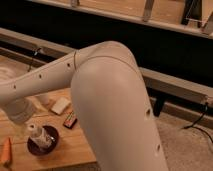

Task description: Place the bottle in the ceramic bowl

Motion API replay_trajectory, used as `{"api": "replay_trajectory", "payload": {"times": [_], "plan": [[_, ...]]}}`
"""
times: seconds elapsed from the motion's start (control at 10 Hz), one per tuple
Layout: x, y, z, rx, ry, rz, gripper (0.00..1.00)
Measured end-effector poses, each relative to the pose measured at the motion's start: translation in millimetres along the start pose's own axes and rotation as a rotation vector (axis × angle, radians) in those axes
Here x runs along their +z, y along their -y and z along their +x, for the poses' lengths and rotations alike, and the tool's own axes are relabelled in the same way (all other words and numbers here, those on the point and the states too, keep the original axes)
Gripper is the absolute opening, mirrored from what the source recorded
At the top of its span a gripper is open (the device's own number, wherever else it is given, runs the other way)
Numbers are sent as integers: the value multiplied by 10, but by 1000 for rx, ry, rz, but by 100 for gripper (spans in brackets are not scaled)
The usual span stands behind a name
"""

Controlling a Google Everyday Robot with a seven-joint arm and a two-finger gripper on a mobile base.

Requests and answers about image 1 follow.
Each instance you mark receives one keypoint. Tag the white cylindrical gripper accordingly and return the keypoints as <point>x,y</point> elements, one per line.
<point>19,111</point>

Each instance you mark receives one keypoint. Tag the white labelled bottle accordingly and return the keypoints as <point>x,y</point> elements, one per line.
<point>39,136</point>

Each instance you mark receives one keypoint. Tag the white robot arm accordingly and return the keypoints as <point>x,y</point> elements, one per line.
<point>110,100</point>

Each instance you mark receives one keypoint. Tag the dark purple ceramic bowl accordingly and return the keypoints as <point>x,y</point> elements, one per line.
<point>35,150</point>

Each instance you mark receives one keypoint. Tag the white paper cup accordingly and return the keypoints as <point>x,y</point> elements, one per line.
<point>43,99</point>

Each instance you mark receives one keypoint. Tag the white sponge block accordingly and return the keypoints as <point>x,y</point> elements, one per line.
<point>60,105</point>

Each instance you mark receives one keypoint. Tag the orange carrot toy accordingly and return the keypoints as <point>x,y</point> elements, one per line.
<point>6,155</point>

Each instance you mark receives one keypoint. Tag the black orange small box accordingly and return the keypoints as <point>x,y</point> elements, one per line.
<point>70,120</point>

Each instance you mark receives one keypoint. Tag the wooden table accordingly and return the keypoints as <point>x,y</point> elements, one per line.
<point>72,147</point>

